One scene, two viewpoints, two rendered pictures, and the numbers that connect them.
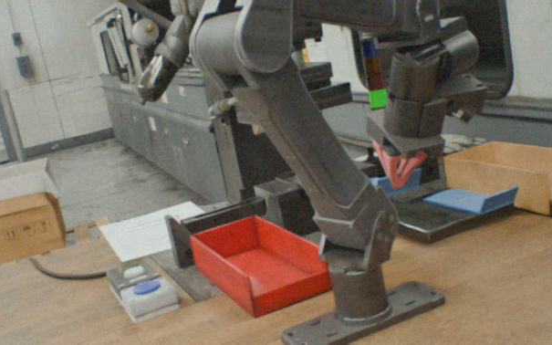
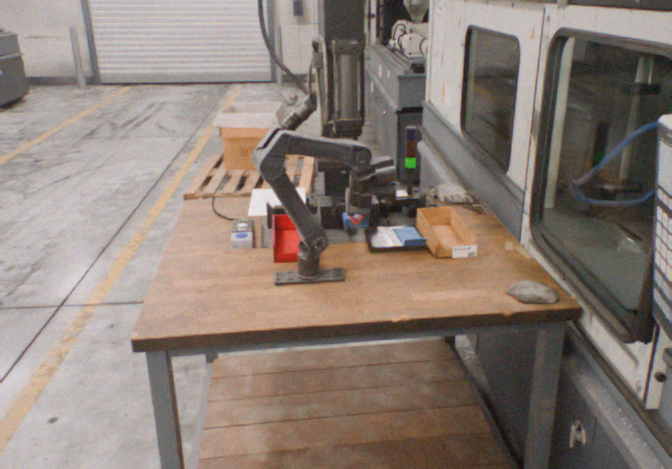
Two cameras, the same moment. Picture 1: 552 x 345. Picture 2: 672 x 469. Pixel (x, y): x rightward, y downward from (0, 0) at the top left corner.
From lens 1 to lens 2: 99 cm
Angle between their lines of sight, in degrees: 17
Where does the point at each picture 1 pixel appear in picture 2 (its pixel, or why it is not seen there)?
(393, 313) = (318, 278)
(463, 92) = (383, 193)
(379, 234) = (315, 246)
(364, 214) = (310, 237)
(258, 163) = (335, 181)
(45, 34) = not seen: outside the picture
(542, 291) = (381, 289)
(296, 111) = (284, 192)
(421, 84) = (358, 187)
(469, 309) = (348, 287)
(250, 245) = not seen: hidden behind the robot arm
